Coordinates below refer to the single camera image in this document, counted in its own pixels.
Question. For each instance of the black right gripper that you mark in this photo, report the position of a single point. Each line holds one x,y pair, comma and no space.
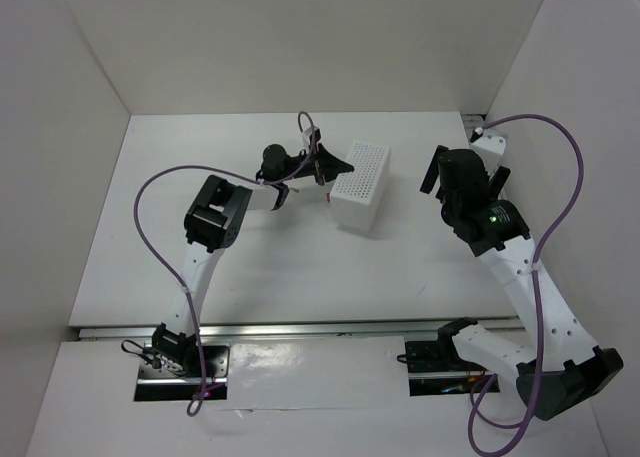
431,172

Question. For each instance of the aluminium rail front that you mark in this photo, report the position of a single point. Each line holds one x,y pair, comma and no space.
408,328

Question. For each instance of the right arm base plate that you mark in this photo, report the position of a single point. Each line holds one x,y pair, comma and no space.
430,374

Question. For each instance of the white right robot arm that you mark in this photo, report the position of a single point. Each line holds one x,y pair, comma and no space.
564,365

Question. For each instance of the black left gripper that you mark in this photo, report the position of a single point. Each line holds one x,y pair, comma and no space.
319,163

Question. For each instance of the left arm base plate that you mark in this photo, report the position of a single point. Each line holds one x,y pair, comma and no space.
159,379

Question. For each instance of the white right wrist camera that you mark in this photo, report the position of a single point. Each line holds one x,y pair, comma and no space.
490,145

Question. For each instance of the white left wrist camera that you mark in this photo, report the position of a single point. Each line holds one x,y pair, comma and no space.
311,137

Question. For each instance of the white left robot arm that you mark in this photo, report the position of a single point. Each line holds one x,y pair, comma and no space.
212,224

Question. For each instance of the white perforated box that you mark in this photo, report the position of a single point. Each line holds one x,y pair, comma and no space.
355,196

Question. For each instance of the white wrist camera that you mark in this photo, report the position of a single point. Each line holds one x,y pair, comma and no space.
311,137
490,145

